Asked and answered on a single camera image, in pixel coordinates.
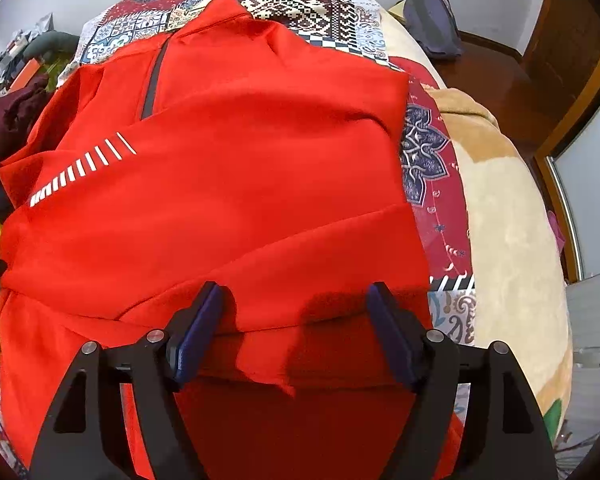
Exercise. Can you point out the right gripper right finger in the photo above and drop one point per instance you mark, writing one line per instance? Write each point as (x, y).
(504, 433)

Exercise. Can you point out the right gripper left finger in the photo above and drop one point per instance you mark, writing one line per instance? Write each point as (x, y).
(105, 392)

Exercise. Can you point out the red zip jacket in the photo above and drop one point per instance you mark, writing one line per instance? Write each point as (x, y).
(220, 209)

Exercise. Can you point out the beige plush blanket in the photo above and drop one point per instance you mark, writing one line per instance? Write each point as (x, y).
(493, 257)

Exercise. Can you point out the maroon folded garment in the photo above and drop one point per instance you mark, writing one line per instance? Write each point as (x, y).
(19, 111)

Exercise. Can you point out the orange box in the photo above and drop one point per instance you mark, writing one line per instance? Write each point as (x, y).
(25, 75)

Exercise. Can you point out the wooden wardrobe with sliding door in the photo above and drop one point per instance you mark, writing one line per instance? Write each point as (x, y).
(563, 54)

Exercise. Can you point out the cluttered pile with green box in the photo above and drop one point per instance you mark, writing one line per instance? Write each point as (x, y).
(52, 48)

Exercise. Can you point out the grey blue backpack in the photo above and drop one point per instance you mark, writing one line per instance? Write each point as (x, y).
(432, 24)

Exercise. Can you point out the patchwork patterned bedspread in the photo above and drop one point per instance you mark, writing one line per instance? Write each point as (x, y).
(330, 60)

